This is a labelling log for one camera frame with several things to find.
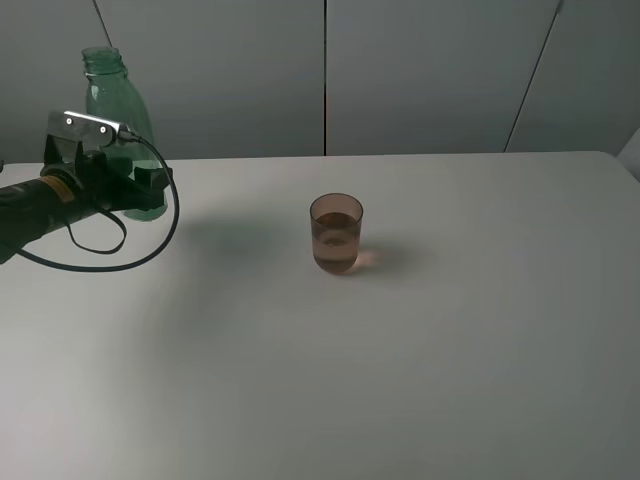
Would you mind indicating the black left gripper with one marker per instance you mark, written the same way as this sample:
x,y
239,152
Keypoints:
x,y
99,181

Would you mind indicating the green transparent plastic bottle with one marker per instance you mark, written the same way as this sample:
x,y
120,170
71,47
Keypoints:
x,y
111,95

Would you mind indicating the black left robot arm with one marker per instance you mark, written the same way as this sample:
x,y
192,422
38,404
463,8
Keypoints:
x,y
32,209

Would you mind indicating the pink translucent plastic cup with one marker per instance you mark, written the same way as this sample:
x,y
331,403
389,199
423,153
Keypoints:
x,y
336,220

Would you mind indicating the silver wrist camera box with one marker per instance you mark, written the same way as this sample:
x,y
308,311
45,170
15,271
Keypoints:
x,y
77,127

